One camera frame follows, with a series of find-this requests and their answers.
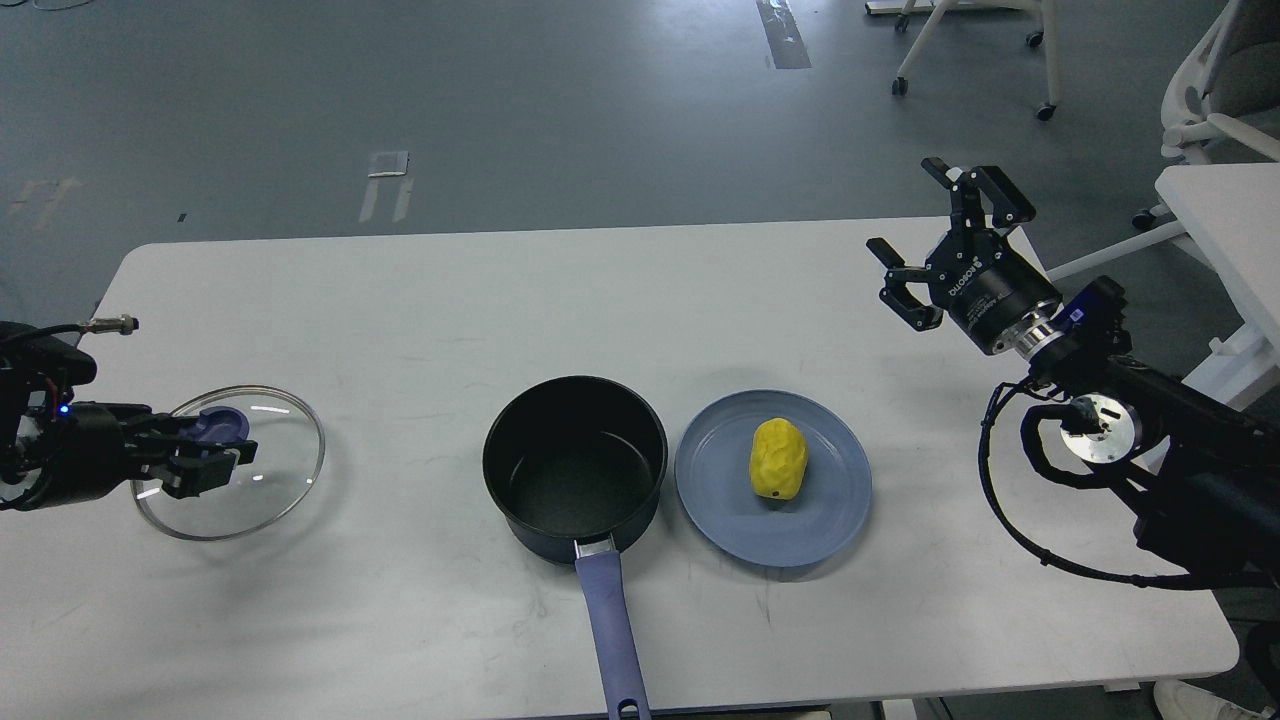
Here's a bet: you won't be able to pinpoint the white office chair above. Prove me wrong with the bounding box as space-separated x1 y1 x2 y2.
1132 0 1280 231

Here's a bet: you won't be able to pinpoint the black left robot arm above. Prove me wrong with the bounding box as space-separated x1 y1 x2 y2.
1 314 259 512

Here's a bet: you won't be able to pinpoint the white floor tape marks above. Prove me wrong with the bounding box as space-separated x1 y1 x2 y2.
357 150 415 224

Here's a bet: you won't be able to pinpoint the black pot with blue handle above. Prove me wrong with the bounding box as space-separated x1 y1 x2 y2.
483 375 668 719

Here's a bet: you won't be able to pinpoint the white wheeled stand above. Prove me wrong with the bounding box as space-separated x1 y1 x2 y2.
860 1 1064 123

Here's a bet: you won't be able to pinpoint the white shoe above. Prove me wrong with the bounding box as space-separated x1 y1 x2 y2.
1152 680 1260 719

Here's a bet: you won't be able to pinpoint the white side table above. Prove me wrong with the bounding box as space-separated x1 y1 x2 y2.
1044 161 1280 411

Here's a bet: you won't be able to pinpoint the glass lid with blue knob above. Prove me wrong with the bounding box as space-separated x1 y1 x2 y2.
129 386 325 542

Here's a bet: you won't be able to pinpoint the yellow potato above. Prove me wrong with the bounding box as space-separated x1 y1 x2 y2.
748 416 809 501

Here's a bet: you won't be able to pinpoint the blue round plate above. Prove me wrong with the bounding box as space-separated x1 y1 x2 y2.
675 389 872 568

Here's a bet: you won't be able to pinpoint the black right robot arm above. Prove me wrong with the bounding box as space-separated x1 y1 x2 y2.
867 158 1279 591

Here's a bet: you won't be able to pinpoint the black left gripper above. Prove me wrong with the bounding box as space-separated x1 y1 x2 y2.
55 402 257 501

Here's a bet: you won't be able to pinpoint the grey floor tape strip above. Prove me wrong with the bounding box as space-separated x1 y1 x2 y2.
755 0 812 70

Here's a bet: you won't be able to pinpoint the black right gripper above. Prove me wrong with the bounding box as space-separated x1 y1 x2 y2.
867 158 1062 356

